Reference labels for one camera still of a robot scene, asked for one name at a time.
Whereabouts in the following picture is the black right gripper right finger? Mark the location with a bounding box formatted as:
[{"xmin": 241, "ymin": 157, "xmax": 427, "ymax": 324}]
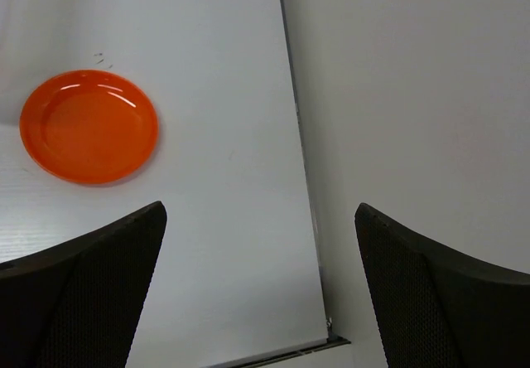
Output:
[{"xmin": 355, "ymin": 203, "xmax": 529, "ymax": 367}]

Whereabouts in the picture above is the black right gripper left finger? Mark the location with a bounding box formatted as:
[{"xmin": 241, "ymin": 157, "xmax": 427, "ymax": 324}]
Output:
[{"xmin": 1, "ymin": 201, "xmax": 167, "ymax": 367}]

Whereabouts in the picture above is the orange plastic plate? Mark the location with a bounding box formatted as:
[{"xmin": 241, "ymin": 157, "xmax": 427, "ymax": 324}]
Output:
[{"xmin": 19, "ymin": 70, "xmax": 159, "ymax": 185}]

